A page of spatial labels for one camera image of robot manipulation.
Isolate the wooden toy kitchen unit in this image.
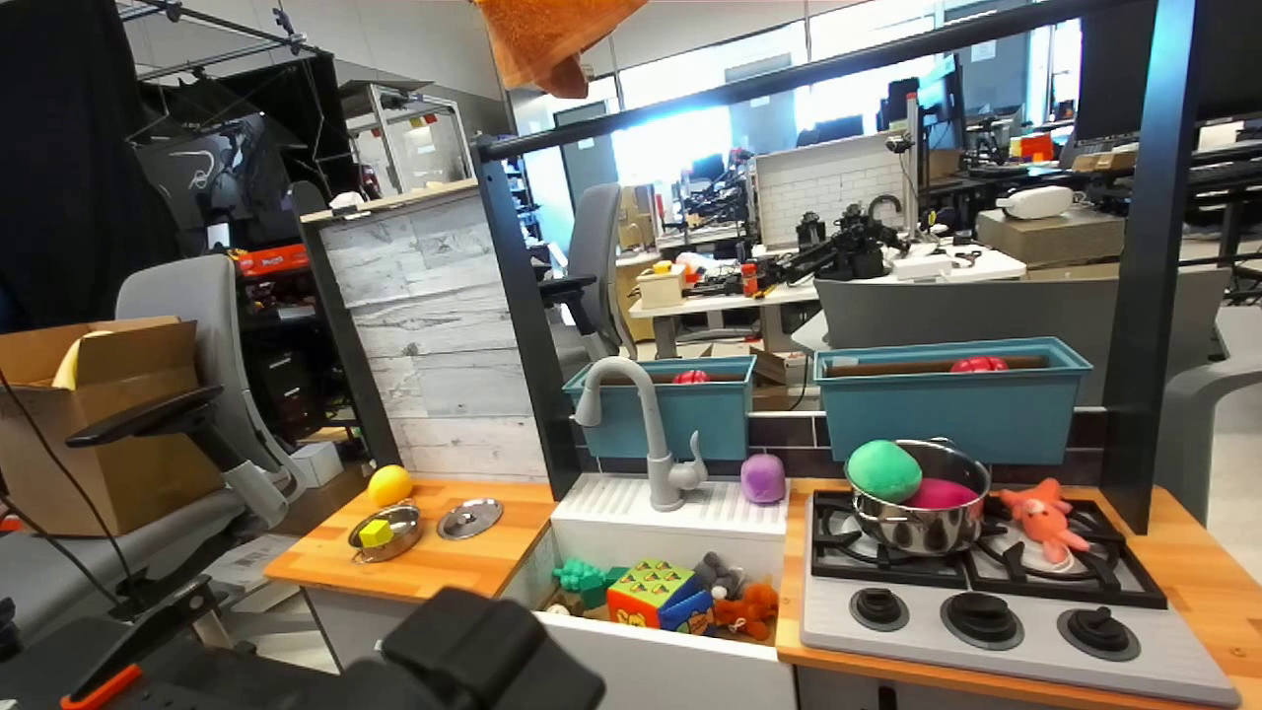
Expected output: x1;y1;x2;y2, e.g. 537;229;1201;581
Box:
262;468;1262;710

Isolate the orange cloth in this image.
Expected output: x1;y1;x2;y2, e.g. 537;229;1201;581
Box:
469;0;649;103

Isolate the white desk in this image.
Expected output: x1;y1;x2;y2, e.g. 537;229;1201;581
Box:
625;272;828;362

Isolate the green plush ball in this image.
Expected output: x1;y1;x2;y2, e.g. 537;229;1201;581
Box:
842;438;925;504

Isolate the grey toy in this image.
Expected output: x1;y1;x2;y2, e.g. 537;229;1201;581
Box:
692;550;750;602

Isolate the black curtain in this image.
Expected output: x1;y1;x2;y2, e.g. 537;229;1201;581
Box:
0;0;182;333

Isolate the green toy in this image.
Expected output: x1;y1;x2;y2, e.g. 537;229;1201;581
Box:
549;555;625;614

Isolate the open cardboard box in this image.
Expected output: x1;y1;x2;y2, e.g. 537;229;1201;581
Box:
0;313;230;541

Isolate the pink plush ball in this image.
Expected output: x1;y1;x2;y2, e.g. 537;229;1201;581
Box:
911;474;983;513

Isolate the grey office chair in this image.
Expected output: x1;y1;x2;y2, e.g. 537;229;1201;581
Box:
63;251;348;534

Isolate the orange-handled black clamp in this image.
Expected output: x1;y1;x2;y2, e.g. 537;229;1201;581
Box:
56;585;230;710

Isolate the flat cardboard box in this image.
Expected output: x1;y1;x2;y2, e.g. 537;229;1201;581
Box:
975;207;1133;276

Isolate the small metal bowl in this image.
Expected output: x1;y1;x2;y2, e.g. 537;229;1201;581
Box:
432;492;508;545
348;501;428;564

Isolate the red toolbox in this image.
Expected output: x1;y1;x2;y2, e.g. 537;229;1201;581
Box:
231;241;315;284

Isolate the black cable pile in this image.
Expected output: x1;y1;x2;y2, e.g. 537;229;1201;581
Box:
784;195;914;284

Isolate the grey wood-panel board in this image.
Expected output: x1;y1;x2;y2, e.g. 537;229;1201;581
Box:
299;178;549;489

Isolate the white toy sink basin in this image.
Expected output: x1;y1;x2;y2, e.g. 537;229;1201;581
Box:
506;468;800;710

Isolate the yellow ball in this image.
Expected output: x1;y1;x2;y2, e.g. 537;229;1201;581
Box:
364;460;422;513

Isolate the white rounded object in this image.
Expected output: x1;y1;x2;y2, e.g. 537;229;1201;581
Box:
993;182;1079;226

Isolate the orange plush lobster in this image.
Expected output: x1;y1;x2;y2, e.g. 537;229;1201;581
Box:
991;474;1096;570

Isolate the white shelf unit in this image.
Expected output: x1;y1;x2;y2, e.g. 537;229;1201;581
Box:
336;78;482;203

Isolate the black kitchen frame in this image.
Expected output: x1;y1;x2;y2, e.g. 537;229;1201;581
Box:
469;0;1201;537

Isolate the stainless steel pot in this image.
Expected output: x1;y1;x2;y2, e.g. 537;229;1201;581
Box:
849;434;996;560

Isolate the purple toy ball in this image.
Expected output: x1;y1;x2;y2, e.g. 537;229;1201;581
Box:
737;451;787;508

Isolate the black stove knob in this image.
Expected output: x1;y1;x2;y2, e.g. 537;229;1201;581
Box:
842;585;914;637
1056;602;1142;666
938;588;1028;652

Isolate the grey partition panel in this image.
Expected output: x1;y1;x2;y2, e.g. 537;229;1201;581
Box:
811;259;1235;408

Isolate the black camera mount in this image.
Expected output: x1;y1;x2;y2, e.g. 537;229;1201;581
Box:
111;585;606;710

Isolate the grey toy faucet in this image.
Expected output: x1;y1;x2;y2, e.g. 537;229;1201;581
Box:
573;353;715;518

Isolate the grey toy stove top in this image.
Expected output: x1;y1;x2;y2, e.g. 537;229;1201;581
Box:
800;485;1242;710

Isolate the colourful toy cube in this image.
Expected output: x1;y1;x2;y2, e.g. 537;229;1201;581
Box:
602;560;721;631

